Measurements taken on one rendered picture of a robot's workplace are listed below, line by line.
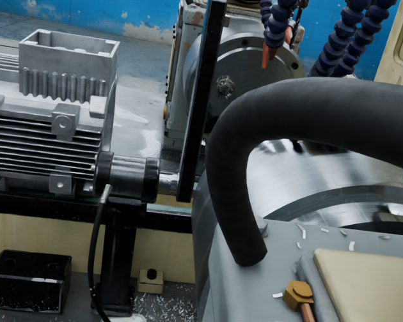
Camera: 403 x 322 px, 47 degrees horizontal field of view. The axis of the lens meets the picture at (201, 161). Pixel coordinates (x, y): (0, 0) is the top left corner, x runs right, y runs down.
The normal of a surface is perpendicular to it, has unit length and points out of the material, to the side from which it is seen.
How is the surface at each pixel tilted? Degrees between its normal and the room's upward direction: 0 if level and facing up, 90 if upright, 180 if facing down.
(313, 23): 90
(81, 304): 0
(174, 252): 90
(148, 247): 90
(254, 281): 0
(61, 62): 90
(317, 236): 0
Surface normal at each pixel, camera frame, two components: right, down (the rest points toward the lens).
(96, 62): 0.05, 0.44
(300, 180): -0.32, -0.85
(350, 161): 0.00, -0.90
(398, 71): -0.98, -0.13
